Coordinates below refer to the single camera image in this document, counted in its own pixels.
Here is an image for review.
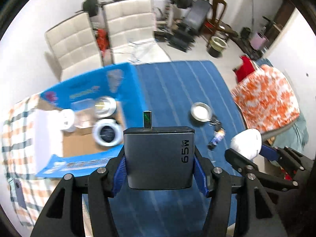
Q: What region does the white earbuds case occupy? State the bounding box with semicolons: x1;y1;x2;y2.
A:
230;128;262;161

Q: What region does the keychain with keys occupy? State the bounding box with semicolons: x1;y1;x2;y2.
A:
209;115;222;129

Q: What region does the tin lid white inside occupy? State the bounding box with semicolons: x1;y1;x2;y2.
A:
190;102;213;122

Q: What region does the grey 65W charger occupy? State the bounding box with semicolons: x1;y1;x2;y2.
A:
124;126;195;190

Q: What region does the black white round tin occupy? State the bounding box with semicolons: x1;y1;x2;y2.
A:
93;119;123;147

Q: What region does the clear acrylic box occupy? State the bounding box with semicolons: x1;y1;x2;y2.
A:
70;99;96;129

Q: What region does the grey tin gold top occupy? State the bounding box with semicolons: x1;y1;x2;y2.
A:
94;96;117;119

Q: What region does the plaid checkered cloth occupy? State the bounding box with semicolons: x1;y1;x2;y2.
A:
1;93;59;229

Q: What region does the orange floral cushion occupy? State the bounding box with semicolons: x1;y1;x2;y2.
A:
231;64;300;134

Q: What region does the dark smartphone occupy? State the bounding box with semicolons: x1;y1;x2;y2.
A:
13;179;26;209

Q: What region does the blue striped tablecloth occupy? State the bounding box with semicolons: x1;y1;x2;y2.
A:
82;60;247;237

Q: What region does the red cloth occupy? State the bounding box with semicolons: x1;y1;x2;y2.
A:
233;55;256;83

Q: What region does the blue cardboard milk box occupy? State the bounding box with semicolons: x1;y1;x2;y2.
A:
32;63;146;178

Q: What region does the pink container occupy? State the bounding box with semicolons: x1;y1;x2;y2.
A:
250;32;267;51

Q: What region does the dark waste bin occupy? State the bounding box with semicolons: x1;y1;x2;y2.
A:
208;36;228;58

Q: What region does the black weight bench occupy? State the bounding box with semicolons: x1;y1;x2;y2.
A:
154;0;211;52

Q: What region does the brown wooden chair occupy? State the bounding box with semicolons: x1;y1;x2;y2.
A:
204;0;238;46

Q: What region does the left white padded chair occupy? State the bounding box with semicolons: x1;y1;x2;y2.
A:
45;12;104;81

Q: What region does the white padded chair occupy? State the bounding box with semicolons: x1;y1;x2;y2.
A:
103;0;170;63
45;12;104;81

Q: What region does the right white padded chair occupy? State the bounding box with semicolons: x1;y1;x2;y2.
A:
103;0;170;63

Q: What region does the wire clothes hanger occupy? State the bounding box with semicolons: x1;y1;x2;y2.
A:
113;41;155;65

